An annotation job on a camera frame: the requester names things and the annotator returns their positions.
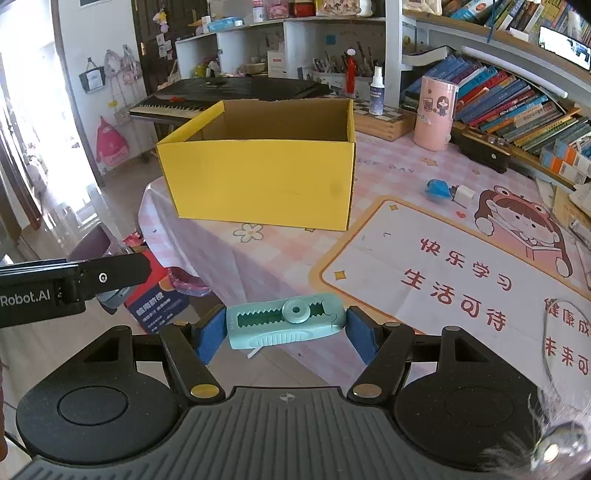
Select printed cartoon desk mat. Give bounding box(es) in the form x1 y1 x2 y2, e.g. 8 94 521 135
308 185 591 385

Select black electronic keyboard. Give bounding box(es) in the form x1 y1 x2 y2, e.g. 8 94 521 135
128 76 331 123

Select pink checked tablecloth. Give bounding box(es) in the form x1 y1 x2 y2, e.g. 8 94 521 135
139 129 591 398

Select pink cylinder canister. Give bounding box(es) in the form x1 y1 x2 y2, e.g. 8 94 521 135
413 76 459 152

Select white bookshelf with post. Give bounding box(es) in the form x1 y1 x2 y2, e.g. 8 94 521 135
385 0 591 109

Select red and blue carton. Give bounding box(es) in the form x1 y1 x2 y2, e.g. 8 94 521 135
122 233 193 334

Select pink backpack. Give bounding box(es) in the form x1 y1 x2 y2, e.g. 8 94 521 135
95 116 130 167

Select white tote bag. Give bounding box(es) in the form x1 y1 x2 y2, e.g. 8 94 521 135
78 58 107 96

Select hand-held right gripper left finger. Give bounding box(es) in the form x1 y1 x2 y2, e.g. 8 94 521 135
85 305 228 407

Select pink hanging bags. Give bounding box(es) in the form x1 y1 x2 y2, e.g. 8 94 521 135
103 45 142 86

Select white cubby shelf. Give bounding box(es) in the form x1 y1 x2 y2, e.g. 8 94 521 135
175 17 389 95

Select wooden chessboard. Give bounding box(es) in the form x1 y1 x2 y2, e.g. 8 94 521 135
353 99 416 142

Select white spray bottle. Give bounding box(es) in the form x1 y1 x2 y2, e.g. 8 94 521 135
368 65 386 116

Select small blue object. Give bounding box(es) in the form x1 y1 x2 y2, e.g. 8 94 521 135
426 179 453 202

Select white box red label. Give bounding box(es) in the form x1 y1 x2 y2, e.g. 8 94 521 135
268 50 290 77

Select pink plastic bag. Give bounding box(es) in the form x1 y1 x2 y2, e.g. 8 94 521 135
168 270 211 297

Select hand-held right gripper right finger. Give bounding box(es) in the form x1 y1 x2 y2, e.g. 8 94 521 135
346 306 495 407

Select floral plush house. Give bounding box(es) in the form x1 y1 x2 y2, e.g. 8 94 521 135
316 0 373 17

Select white pen holder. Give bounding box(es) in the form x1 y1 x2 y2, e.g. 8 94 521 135
311 69 370 89

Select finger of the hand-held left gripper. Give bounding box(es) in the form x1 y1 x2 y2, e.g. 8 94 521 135
76 252 151 303

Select shelf of upright books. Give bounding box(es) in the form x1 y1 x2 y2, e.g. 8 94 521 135
442 0 574 34

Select teal correction tape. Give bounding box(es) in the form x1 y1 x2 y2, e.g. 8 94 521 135
225 293 347 360

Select row of colourful books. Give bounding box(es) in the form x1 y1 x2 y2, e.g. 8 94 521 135
402 52 591 186

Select yellow cardboard box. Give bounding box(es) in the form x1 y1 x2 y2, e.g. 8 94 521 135
156 98 357 232

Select black case with clasps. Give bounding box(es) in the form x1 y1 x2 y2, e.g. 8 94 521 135
450 127 513 174

